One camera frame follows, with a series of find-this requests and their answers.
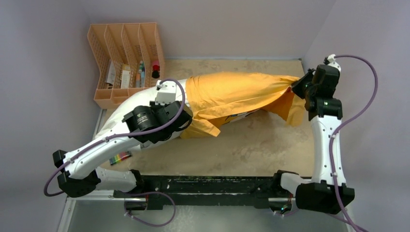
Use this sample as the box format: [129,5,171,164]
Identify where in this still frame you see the colourful marker pen pack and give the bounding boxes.
[109,151,132,166]

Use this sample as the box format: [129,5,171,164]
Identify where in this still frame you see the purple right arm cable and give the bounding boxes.
[328,54,379,232]

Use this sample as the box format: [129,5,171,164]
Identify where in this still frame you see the red and black bottle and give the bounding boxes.
[151,60,160,79]

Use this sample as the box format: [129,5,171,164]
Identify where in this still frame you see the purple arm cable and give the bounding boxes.
[43,78,187,197]
[328,54,379,232]

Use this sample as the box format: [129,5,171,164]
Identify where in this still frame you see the beige paper card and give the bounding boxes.
[120,64,131,89]

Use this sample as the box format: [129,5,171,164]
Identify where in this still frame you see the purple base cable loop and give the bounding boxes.
[123,191,176,227]

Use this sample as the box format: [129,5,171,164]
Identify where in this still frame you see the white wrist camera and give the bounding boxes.
[323,54,341,72]
[154,80,177,106]

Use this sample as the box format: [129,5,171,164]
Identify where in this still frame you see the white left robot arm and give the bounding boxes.
[53,101,192,198]

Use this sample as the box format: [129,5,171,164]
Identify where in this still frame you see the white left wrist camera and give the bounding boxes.
[154,80,177,106]

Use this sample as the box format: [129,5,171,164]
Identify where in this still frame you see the orange Mickey Mouse pillowcase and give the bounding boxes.
[180,72,305,139]

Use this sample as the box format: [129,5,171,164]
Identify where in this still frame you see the white paper booklet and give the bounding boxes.
[105,60,116,86]

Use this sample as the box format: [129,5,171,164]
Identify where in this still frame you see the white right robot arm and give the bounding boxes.
[271,62,355,215]

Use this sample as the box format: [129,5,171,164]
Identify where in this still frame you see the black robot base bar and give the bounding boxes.
[121,171,294,214]

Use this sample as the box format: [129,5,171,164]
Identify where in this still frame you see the pink plastic file organizer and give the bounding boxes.
[87,23,166,109]

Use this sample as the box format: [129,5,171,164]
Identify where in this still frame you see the white pillow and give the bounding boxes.
[93,87,182,152]

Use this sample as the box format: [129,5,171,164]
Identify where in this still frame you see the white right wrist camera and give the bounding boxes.
[323,54,341,72]

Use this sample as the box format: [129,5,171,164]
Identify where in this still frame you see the teal and orange tube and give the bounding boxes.
[135,60,145,88]

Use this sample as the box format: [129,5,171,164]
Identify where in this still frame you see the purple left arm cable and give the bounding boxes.
[43,78,187,197]

